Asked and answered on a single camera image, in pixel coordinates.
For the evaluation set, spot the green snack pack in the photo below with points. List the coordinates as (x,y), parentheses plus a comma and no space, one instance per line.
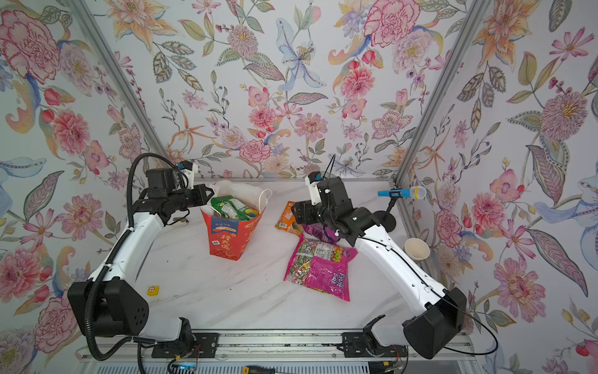
(233,209)

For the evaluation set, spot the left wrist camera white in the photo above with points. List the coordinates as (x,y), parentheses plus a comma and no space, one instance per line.
(187,171)

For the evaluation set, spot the yellow black screwdriver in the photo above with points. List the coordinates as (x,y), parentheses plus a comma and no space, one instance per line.
(265,370)

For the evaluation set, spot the green paper cup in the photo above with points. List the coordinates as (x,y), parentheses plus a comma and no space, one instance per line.
(417,249)

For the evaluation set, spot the blue microphone on stand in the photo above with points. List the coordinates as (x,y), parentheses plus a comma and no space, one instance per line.
(402,192)

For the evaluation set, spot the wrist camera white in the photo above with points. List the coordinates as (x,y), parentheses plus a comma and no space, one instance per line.
(312,181)
(187,171)

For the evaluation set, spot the large pink candy bag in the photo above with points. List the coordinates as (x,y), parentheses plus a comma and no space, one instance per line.
(321,266)

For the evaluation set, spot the small yellow square tag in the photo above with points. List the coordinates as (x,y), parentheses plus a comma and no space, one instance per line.
(153,291)

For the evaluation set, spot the magenta grape snack bag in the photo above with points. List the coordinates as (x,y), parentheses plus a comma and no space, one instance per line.
(321,233)

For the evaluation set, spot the orange snack pack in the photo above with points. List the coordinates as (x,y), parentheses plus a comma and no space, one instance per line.
(287,221)

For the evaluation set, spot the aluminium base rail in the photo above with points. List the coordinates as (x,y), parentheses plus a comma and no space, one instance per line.
(224,346)

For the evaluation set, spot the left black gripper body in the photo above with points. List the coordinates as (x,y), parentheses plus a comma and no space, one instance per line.
(185,199)

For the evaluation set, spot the red white paper bag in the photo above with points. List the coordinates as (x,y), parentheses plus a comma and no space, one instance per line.
(226,238)

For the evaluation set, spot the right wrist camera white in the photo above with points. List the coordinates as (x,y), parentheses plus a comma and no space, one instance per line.
(312,181)

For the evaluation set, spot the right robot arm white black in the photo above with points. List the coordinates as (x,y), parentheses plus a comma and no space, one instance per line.
(436,314)

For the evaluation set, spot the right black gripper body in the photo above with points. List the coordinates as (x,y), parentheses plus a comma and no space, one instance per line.
(312,214)

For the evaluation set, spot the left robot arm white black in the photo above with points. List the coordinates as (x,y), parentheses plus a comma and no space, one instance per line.
(107,304)

